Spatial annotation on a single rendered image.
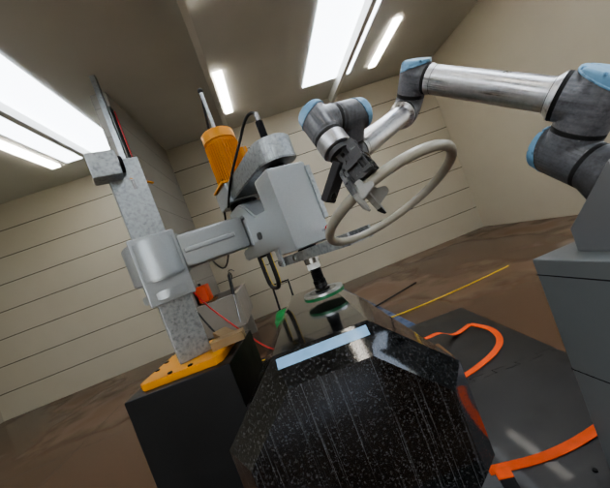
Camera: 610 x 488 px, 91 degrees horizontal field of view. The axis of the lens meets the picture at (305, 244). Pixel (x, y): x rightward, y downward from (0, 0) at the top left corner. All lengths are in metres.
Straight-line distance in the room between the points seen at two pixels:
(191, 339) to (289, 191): 1.08
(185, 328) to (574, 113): 1.99
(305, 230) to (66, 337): 6.80
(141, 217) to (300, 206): 1.00
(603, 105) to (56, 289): 7.82
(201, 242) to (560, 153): 1.77
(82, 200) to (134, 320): 2.65
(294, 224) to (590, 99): 1.10
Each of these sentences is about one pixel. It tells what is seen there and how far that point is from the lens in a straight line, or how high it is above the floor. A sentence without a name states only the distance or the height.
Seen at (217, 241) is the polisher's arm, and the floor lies 1.40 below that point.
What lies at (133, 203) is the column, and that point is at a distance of 2.05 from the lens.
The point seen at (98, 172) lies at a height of 1.95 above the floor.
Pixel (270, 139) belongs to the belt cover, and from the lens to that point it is 1.53.
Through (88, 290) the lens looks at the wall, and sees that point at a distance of 7.47.
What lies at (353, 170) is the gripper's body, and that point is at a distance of 0.81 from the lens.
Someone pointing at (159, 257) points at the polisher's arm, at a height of 1.41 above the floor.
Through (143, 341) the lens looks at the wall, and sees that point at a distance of 7.20.
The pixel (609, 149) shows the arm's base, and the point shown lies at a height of 1.13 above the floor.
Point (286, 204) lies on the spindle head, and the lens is 1.45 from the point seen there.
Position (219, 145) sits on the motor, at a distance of 2.20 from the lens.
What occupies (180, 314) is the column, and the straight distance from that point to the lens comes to 1.98.
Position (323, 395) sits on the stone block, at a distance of 1.06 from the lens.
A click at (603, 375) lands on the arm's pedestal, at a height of 0.45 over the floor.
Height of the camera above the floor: 1.21
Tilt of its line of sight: 1 degrees down
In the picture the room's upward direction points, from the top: 21 degrees counter-clockwise
